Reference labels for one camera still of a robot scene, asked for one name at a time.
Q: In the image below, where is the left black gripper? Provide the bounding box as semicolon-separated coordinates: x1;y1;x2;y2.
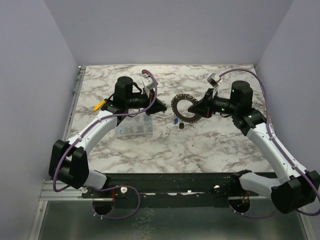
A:
125;86;167;116

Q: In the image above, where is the blue key tag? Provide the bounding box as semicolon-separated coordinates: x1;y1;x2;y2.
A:
173;117;179;125

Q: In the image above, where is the large metal key ring disc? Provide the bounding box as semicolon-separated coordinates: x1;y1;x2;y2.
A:
171;93;201;124

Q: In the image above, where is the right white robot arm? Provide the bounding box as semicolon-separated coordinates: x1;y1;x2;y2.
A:
188;80;320;214

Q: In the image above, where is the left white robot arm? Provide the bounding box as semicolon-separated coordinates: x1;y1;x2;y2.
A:
48;69;167;198

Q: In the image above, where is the clear plastic parts box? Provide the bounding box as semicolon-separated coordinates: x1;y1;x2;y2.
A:
115;114;154;138

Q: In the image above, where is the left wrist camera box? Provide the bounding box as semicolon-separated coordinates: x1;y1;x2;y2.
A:
142;73;155;95

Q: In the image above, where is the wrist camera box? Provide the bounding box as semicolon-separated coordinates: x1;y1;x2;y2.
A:
207;72;222;88
142;73;155;95

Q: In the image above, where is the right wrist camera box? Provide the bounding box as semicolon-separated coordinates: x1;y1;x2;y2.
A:
207;72;222;88

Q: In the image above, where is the yellow handled screwdriver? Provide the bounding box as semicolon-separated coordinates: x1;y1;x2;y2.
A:
93;99;107;112

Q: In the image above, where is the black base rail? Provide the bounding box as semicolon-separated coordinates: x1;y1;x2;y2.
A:
82;170;263;209

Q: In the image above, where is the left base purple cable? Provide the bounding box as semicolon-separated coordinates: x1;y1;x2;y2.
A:
87;185;141;221

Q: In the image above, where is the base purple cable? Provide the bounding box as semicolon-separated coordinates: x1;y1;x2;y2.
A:
232;204;278;220
87;185;141;221

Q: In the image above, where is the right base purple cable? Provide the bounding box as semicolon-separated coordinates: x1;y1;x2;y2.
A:
232;204;278;220

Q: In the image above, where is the aluminium frame rail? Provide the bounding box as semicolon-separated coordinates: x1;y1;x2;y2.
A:
27;65;87;240

